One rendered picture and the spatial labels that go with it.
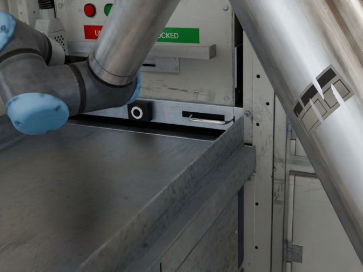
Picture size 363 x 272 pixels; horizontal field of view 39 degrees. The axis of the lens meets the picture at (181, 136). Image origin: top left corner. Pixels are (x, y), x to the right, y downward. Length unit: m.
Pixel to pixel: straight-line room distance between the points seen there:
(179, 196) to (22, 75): 0.33
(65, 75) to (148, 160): 0.33
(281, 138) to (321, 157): 0.84
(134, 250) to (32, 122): 0.27
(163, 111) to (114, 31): 0.52
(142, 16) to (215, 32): 0.46
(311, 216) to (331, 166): 0.88
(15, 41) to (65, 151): 0.39
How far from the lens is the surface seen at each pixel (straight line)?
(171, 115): 1.27
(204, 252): 1.03
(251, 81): 1.14
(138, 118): 1.29
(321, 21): 0.31
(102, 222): 0.90
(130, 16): 0.76
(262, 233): 1.28
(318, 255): 1.24
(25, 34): 0.93
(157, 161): 1.12
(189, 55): 1.18
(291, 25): 0.32
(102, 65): 0.85
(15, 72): 0.87
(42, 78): 0.86
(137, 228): 0.77
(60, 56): 1.00
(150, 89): 1.29
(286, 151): 1.17
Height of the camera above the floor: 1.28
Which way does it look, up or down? 20 degrees down
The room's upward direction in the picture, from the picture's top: 3 degrees counter-clockwise
